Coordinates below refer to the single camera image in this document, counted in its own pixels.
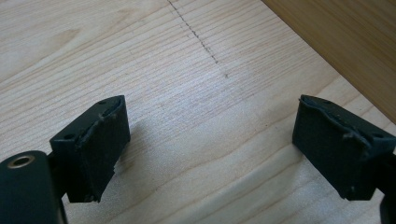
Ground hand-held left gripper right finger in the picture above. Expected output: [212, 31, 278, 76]
[291, 94, 396, 202]

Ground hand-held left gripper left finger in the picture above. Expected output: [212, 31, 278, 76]
[49, 94, 132, 203]

